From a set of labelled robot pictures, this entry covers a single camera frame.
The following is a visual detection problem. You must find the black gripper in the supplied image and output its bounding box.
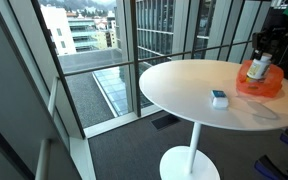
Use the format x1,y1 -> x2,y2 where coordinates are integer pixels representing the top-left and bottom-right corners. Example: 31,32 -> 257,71
251,28 -> 288,64

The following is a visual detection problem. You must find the white pill bottle brown label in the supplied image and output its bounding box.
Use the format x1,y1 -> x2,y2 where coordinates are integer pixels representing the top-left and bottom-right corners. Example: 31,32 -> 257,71
246,53 -> 272,83

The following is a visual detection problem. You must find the orange carrier bag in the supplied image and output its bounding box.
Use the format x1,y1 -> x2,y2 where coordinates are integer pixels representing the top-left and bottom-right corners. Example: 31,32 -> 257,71
236,60 -> 284,98

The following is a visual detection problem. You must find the blue and white small box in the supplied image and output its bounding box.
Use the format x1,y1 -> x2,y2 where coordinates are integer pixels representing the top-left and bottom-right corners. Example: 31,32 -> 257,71
211,90 -> 229,109

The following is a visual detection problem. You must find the blue black equipment base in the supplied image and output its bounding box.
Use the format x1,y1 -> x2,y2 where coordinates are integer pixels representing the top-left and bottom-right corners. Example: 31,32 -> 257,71
253,127 -> 288,180

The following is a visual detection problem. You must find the round white table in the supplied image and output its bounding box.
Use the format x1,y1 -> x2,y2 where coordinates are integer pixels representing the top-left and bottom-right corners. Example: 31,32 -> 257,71
139,60 -> 288,131

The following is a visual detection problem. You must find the floor air vent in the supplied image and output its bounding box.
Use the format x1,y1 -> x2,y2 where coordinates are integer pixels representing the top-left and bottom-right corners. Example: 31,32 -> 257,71
151,115 -> 179,130

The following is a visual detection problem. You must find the white table pedestal base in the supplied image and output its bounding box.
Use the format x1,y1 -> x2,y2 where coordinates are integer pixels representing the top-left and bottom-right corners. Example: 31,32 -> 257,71
159,123 -> 220,180

